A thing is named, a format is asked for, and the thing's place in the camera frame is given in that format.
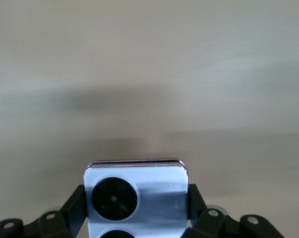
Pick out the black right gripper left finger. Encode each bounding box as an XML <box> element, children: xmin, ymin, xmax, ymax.
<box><xmin>0</xmin><ymin>184</ymin><xmax>87</xmax><ymax>238</ymax></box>

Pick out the brown table cover mat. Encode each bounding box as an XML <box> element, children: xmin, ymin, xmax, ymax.
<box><xmin>0</xmin><ymin>0</ymin><xmax>299</xmax><ymax>238</ymax></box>

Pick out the lavender white flip phone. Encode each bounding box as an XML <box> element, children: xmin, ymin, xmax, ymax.
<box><xmin>83</xmin><ymin>156</ymin><xmax>191</xmax><ymax>238</ymax></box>

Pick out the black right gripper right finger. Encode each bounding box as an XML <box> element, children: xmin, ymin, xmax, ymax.
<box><xmin>182</xmin><ymin>183</ymin><xmax>293</xmax><ymax>238</ymax></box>

